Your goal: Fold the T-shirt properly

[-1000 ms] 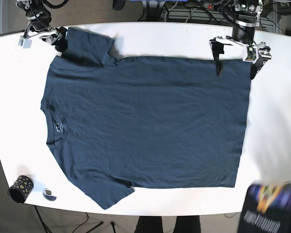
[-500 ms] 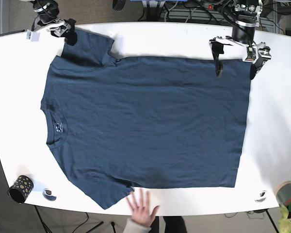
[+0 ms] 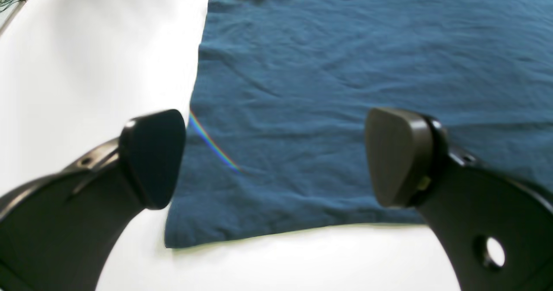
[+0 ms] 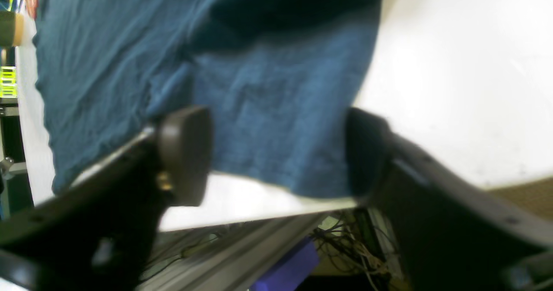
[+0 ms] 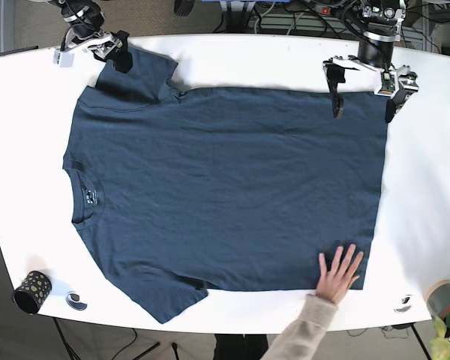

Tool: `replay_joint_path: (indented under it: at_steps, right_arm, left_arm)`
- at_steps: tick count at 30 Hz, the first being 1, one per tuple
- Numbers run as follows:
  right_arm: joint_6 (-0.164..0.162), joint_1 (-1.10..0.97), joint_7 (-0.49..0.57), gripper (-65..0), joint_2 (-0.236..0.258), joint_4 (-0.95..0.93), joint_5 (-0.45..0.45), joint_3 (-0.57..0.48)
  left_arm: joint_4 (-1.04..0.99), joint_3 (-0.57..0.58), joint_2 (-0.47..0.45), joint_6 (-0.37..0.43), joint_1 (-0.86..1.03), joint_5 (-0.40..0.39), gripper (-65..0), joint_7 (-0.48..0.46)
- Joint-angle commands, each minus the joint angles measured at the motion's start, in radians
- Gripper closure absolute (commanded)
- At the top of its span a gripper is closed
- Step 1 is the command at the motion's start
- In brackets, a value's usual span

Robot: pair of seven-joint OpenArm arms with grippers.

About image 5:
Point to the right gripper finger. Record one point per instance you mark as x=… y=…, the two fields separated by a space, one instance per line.
x=122 y=59

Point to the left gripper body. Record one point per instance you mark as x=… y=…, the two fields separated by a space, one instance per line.
x=375 y=58

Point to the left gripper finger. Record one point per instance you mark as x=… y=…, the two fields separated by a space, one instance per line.
x=335 y=76
x=393 y=106

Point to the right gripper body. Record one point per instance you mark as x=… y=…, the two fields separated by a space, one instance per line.
x=100 y=45

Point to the dark blue T-shirt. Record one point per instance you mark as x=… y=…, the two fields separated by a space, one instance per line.
x=176 y=193

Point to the right beige sweater forearm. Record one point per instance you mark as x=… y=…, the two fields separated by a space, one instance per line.
x=301 y=338

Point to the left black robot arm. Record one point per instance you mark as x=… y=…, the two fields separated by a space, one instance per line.
x=377 y=26

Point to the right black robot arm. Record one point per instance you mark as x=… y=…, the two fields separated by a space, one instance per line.
x=84 y=34

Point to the person's right hand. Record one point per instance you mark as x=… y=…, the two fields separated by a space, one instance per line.
x=335 y=280

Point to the grey tape roll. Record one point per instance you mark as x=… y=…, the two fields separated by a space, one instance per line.
x=437 y=299

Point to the black gold-dotted cup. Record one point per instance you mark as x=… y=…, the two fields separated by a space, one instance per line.
x=31 y=294

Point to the right table cable grommet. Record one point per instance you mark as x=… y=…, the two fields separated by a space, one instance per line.
x=404 y=304

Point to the table cable grommet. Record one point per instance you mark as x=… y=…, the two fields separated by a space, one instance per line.
x=404 y=304
x=73 y=300

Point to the left table cable grommet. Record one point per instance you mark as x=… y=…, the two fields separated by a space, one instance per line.
x=73 y=300

